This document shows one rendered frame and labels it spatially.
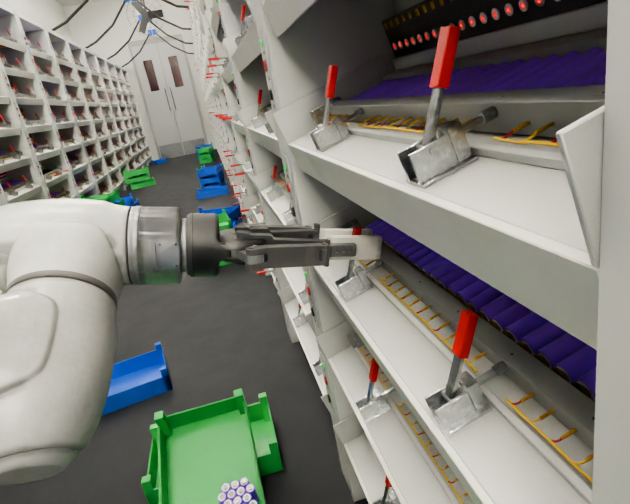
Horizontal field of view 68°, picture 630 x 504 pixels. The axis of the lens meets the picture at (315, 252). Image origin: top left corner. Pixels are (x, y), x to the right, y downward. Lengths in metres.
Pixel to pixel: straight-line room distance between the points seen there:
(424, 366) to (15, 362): 0.34
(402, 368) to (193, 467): 0.77
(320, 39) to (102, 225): 0.42
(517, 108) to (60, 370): 0.39
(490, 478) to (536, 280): 0.18
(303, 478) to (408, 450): 0.53
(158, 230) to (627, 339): 0.45
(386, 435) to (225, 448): 0.55
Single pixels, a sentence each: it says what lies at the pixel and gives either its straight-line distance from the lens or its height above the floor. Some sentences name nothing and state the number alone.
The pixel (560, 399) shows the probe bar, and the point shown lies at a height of 0.58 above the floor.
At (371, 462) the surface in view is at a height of 0.16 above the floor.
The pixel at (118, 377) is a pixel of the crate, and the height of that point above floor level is 0.00.
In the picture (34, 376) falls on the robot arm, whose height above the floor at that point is 0.63.
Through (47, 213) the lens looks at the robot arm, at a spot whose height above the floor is 0.73.
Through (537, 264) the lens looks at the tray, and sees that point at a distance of 0.21.
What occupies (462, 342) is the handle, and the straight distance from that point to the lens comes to 0.37.
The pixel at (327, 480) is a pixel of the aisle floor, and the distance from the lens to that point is 1.14.
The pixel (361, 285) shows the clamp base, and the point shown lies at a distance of 0.61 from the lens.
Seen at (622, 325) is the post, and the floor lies 0.71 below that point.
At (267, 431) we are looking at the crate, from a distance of 1.29.
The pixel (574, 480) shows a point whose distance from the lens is 0.35.
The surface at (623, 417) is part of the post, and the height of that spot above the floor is 0.68.
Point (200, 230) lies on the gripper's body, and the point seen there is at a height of 0.68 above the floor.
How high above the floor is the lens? 0.80
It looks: 19 degrees down
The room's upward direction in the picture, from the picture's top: 10 degrees counter-clockwise
